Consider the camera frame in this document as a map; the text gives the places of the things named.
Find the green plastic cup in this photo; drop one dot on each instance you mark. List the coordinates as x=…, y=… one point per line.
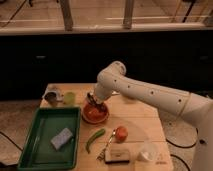
x=69, y=98

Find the small tan box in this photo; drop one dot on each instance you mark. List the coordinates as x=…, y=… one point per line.
x=117, y=155

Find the blue grey sponge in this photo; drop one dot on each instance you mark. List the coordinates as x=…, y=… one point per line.
x=61, y=138

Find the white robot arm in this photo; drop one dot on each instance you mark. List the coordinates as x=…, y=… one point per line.
x=192, y=108

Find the orange red bowl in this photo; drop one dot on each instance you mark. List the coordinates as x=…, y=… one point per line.
x=93, y=116

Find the dark purple grape bunch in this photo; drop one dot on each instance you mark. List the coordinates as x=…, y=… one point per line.
x=97, y=106

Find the metal fork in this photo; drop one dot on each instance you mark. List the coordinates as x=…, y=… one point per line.
x=100, y=157

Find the orange fruit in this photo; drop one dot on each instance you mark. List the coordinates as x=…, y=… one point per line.
x=121, y=134

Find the green plastic tray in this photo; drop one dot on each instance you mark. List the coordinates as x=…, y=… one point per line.
x=39, y=154

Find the green chili pepper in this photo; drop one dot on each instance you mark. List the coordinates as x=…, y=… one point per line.
x=96, y=135

